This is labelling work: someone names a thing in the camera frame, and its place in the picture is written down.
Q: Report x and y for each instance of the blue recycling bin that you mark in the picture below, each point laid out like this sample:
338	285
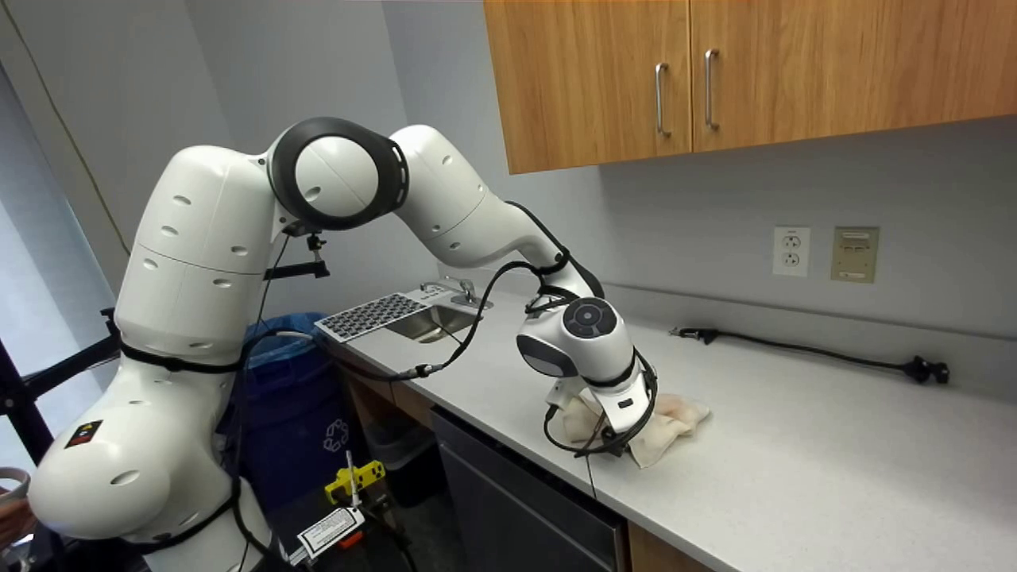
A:
302	416

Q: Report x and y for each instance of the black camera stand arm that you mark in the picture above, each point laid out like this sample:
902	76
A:
302	268

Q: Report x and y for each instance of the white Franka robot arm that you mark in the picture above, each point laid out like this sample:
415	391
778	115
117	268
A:
192	275

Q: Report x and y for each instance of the wooden base cabinet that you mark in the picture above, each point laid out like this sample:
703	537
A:
387	400

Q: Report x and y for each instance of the cream stained towel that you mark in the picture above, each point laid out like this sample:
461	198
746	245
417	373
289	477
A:
671	418

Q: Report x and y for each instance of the black dishwasher front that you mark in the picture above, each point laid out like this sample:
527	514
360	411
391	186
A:
520	511

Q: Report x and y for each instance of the white and red tool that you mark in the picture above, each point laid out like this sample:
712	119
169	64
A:
336	529

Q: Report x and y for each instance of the beige wall plate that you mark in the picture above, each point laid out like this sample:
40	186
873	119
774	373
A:
856	257

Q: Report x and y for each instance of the black metal frame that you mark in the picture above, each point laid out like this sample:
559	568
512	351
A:
33	400

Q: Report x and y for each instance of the wooden wall cabinet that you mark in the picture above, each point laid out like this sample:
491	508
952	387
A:
805	64

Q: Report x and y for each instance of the white wall outlet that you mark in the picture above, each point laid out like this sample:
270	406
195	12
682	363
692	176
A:
793	252

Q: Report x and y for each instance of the grey metal faucet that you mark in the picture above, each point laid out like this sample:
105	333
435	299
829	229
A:
458	294

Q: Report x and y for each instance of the yellow clamp tool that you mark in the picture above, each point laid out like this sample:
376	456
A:
354	477

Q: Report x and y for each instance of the dark metal sink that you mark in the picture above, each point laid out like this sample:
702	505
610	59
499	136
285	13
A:
435	322

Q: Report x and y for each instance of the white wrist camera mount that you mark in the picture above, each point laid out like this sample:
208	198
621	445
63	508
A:
621	400

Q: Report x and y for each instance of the grey gridded keyboard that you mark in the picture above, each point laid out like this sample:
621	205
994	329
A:
366	315

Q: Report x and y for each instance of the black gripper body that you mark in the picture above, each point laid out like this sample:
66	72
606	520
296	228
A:
621	440

